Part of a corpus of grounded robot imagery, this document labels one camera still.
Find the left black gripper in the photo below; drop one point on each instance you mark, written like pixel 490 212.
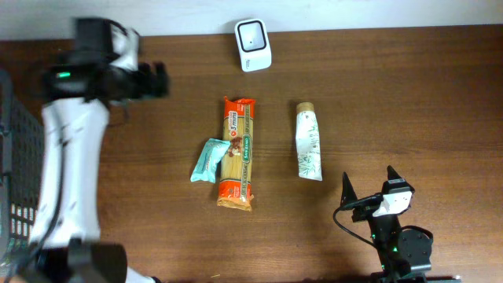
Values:
pixel 145 82

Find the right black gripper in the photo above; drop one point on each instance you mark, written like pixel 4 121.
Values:
pixel 367 208

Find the white bamboo print tube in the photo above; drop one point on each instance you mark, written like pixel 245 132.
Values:
pixel 308 142

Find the orange spaghetti packet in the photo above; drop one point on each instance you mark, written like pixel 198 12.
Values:
pixel 234 188

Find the teal wet wipes pack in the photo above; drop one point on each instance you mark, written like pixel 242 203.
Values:
pixel 211 155

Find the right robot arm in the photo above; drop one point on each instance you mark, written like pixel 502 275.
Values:
pixel 404 251

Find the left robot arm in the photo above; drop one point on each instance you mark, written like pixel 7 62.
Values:
pixel 101 70

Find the white barcode scanner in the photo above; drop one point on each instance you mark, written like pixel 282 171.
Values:
pixel 253 45

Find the grey plastic mesh basket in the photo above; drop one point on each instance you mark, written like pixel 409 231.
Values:
pixel 21 164

